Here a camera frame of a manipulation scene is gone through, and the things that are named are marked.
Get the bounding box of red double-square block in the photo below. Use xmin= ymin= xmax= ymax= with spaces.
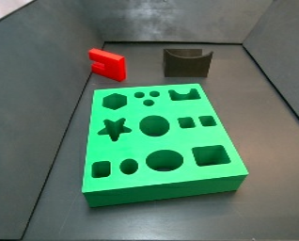
xmin=88 ymin=48 xmax=127 ymax=82

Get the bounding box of green shape-sorting board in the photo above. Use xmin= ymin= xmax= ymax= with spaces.
xmin=81 ymin=84 xmax=247 ymax=207

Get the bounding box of black curved holder stand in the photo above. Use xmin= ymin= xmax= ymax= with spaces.
xmin=163 ymin=49 xmax=214 ymax=77

